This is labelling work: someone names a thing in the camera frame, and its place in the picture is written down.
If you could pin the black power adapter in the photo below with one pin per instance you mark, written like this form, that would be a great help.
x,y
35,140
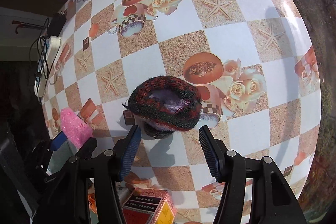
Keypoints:
x,y
57,24

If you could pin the red and green knit hat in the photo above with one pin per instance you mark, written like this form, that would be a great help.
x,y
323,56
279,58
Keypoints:
x,y
168,103

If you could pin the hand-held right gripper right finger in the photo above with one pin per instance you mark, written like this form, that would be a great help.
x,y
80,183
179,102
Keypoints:
x,y
208,150

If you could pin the red and yellow box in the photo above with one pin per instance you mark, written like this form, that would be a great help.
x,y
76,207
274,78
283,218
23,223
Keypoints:
x,y
147,211

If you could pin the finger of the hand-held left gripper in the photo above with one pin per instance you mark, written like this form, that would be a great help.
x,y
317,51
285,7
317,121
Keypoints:
x,y
59,141
88,148

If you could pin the checkered printed tablecloth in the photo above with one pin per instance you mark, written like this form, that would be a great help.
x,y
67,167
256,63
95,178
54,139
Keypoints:
x,y
223,29

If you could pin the white power strip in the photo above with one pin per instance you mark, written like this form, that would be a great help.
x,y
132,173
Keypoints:
x,y
50,56

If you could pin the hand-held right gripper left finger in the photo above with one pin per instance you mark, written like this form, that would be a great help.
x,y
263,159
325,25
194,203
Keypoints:
x,y
131,150

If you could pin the pink sponge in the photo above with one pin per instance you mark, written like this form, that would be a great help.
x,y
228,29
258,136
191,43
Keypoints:
x,y
74,127

